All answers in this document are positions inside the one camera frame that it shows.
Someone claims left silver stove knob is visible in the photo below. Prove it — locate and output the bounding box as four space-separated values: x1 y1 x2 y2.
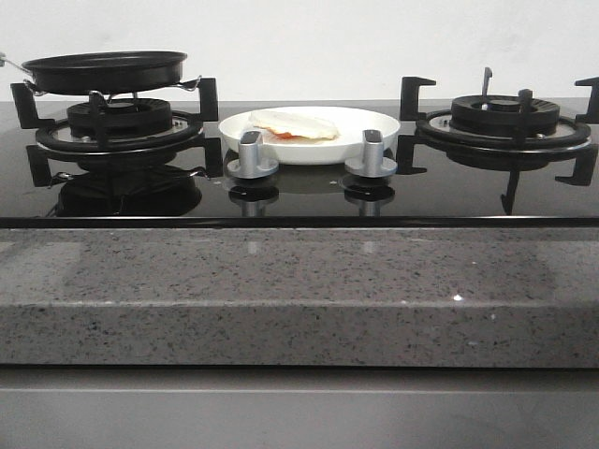
227 131 279 180

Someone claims silver stove knob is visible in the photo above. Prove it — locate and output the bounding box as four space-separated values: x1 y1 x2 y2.
344 129 398 179
227 131 279 180

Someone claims black glass gas cooktop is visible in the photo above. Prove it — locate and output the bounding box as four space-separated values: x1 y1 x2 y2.
0 97 599 229

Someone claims right silver stove knob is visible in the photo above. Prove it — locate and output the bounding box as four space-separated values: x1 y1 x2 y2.
344 129 398 179

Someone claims left black burner grate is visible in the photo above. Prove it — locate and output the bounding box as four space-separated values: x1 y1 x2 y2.
11 78 223 187

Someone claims black burner grate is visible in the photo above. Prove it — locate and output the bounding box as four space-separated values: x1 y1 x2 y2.
11 78 223 187
396 68 598 213

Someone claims white plate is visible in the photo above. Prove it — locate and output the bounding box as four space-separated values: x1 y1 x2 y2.
219 107 400 165

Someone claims fried egg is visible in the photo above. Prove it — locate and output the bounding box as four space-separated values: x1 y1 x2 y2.
249 109 339 139

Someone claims black frying pan mint handle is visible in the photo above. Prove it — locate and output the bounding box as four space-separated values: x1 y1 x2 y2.
14 51 187 95

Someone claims right black burner grate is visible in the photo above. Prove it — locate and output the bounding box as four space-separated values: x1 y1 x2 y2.
396 68 598 213

